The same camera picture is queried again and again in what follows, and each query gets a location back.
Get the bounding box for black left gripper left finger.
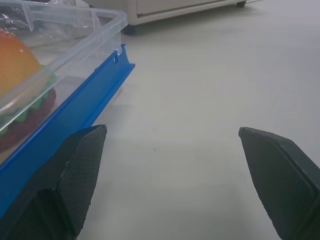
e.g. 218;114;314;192
0;124;108;240

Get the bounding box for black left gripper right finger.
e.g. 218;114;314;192
238;126;320;240

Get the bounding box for blue box lid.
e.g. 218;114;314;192
0;43;136;220

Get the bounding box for toy hamburger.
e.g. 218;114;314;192
0;27;58;154

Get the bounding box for clear plastic storage box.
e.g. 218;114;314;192
0;0;128;134

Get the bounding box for white cabinet base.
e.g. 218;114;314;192
87;0;266;35

